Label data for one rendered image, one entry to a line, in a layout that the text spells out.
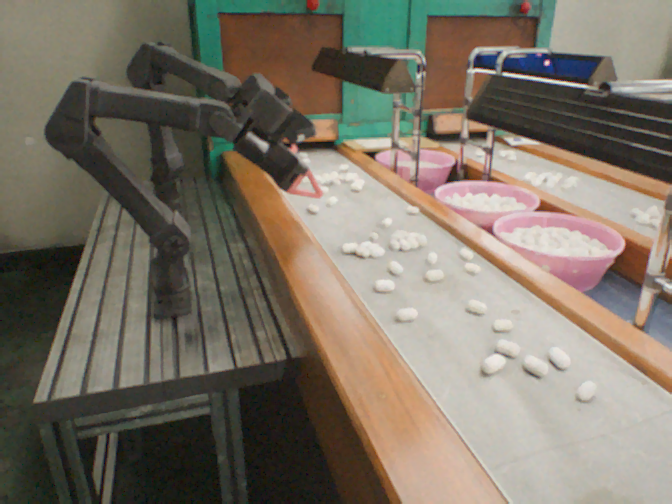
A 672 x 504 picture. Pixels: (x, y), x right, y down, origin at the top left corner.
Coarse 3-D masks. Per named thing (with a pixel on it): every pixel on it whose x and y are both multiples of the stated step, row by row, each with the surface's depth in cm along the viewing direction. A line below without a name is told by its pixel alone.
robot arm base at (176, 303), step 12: (180, 264) 105; (156, 276) 104; (168, 276) 104; (180, 276) 105; (156, 288) 105; (168, 288) 105; (180, 288) 106; (156, 300) 103; (168, 300) 103; (180, 300) 103; (156, 312) 99; (168, 312) 99; (180, 312) 100
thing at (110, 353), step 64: (192, 192) 172; (128, 256) 125; (192, 256) 129; (256, 256) 126; (64, 320) 98; (128, 320) 98; (192, 320) 98; (256, 320) 99; (64, 384) 81; (128, 384) 81; (192, 384) 84
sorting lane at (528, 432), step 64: (384, 192) 150; (384, 256) 109; (448, 256) 109; (384, 320) 85; (448, 320) 86; (512, 320) 86; (448, 384) 70; (512, 384) 71; (576, 384) 71; (640, 384) 71; (512, 448) 60; (576, 448) 60; (640, 448) 60
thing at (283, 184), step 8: (272, 144) 101; (264, 160) 100; (264, 168) 102; (272, 168) 101; (280, 168) 102; (296, 168) 100; (272, 176) 103; (280, 176) 103; (288, 176) 100; (280, 184) 101; (288, 184) 101
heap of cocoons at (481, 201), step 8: (448, 200) 144; (456, 200) 144; (464, 200) 142; (472, 200) 143; (480, 200) 143; (488, 200) 144; (496, 200) 143; (504, 200) 143; (512, 200) 143; (472, 208) 138; (480, 208) 138; (488, 208) 137; (496, 208) 138; (504, 208) 138; (512, 208) 137; (520, 208) 138; (488, 216) 133
